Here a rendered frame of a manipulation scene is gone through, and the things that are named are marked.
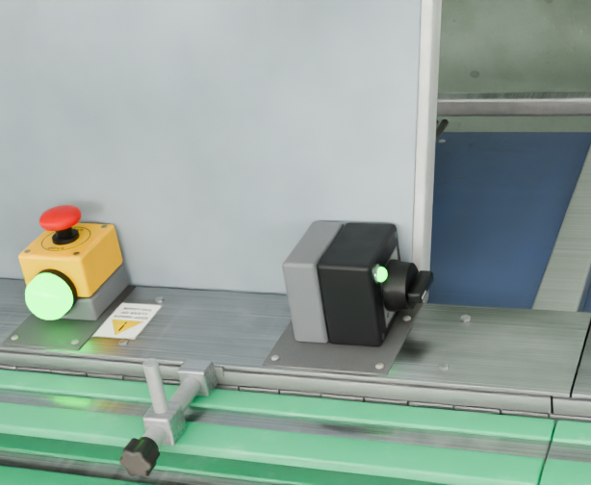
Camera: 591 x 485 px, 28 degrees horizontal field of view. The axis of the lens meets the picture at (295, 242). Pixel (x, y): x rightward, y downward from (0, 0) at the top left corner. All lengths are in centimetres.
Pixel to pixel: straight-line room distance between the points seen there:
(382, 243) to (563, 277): 18
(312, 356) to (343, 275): 8
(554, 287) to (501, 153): 34
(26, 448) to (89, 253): 19
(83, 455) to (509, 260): 44
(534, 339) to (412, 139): 20
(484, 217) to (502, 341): 27
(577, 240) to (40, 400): 52
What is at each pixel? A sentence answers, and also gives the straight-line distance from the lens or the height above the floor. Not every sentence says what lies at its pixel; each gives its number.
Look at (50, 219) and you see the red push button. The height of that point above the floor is 81.
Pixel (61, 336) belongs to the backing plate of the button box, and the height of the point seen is 85.
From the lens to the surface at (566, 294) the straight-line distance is 109.
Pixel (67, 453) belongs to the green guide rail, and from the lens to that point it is 115.
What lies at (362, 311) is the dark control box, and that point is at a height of 83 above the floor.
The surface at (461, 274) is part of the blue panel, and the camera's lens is 117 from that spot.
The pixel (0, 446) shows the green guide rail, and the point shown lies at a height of 91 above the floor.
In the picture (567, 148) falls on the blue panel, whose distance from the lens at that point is 141.
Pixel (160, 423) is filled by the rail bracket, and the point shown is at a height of 97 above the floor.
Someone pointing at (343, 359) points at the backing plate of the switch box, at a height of 86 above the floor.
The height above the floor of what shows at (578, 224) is 59.
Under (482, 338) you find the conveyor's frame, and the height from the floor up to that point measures 81.
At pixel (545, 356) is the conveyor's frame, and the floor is 83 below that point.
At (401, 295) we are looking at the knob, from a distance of 102.
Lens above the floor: 164
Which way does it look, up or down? 54 degrees down
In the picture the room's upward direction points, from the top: 144 degrees counter-clockwise
